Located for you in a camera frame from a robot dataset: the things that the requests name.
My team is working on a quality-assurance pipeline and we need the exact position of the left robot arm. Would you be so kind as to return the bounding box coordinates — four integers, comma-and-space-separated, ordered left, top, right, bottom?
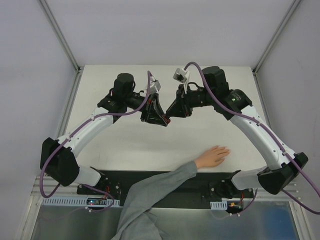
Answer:
40, 72, 170, 195

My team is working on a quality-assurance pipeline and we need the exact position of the red nail polish bottle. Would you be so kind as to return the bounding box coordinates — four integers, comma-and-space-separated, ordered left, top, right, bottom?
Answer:
161, 115, 171, 125

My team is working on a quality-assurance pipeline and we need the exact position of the grey sleeved forearm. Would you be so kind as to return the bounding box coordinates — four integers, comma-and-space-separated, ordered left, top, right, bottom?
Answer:
113, 161, 198, 240

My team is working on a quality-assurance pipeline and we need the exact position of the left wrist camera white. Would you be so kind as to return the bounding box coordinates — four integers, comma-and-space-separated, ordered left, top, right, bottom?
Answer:
143, 75, 161, 95

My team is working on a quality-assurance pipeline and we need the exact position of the aluminium frame post left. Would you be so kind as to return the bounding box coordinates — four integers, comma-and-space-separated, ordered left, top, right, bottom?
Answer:
37, 0, 82, 74

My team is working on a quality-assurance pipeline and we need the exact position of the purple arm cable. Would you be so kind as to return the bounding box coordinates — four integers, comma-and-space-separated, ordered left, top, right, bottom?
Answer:
183, 61, 320, 215
39, 70, 154, 213

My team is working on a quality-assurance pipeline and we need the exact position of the mannequin hand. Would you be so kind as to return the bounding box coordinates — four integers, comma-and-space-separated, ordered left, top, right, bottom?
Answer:
194, 146, 231, 169

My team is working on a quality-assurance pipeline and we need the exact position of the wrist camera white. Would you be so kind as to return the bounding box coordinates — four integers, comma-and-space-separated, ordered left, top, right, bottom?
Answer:
173, 68, 190, 93
143, 75, 161, 95

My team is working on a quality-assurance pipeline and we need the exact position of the aluminium frame post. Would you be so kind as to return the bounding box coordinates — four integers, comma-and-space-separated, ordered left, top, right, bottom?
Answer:
252, 0, 303, 76
37, 0, 82, 74

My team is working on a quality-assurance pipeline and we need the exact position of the aluminium frame post right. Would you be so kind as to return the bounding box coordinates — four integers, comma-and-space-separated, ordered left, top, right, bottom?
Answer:
252, 0, 303, 76

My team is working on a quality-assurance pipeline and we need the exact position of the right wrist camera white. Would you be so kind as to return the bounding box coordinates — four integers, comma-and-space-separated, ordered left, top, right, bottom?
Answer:
173, 68, 190, 93

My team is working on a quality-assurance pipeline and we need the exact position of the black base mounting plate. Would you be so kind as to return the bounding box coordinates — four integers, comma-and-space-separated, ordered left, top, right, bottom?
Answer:
77, 162, 254, 212

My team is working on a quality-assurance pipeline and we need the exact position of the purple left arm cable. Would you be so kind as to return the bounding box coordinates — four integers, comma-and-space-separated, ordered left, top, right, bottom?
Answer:
39, 70, 154, 213

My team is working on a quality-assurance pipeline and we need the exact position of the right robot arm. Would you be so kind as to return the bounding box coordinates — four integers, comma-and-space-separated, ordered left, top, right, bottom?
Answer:
166, 66, 308, 199

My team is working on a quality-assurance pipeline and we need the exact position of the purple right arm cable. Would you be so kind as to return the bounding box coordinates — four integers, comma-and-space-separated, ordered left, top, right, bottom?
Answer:
183, 61, 320, 215

